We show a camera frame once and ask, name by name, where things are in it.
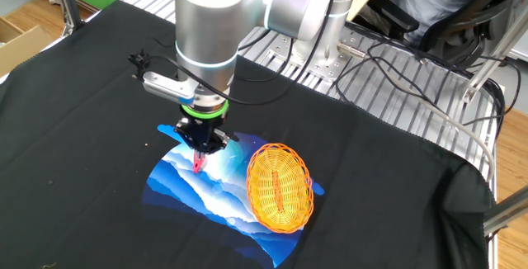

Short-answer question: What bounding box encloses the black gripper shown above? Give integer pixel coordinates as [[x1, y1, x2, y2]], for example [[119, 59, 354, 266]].
[[174, 116, 241, 156]]

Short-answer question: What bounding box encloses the pink plastic clothespin clamp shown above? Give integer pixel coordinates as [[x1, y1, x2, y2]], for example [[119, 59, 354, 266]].
[[191, 149, 208, 175]]

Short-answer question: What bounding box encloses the orange wicker oval basket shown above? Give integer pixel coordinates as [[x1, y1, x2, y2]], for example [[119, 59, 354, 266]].
[[246, 142, 315, 235]]

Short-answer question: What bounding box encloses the black t-shirt with blue print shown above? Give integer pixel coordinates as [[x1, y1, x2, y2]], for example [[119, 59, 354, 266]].
[[0, 0, 498, 269]]

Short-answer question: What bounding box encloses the brown cardboard box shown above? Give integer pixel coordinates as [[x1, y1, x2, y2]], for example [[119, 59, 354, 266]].
[[0, 16, 54, 78]]

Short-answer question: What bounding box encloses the black office chair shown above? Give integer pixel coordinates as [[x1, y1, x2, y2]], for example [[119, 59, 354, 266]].
[[354, 0, 528, 68]]

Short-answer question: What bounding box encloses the green flange ring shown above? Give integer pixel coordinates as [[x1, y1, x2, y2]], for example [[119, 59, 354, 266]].
[[179, 99, 230, 120]]

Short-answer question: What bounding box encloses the silver wrist camera bar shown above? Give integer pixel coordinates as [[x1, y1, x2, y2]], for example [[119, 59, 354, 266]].
[[141, 69, 198, 106]]

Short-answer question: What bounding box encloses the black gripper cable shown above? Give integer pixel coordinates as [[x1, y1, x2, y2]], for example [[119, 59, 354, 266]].
[[233, 27, 296, 84]]

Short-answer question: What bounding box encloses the black camera cable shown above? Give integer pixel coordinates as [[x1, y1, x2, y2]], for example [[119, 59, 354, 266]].
[[127, 48, 342, 107]]

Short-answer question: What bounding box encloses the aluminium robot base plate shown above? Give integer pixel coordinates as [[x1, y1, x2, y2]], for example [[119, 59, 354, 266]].
[[263, 23, 372, 83]]

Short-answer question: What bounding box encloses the thin black table cable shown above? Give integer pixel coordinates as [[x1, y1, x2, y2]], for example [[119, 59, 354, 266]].
[[334, 41, 523, 128]]

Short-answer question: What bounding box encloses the aluminium frame post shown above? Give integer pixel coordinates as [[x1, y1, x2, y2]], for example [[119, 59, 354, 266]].
[[460, 11, 528, 105], [482, 186, 528, 237], [51, 0, 86, 37]]

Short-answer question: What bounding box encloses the grey thick cable with plug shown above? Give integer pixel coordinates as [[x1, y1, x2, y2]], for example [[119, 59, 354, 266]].
[[337, 40, 496, 183]]

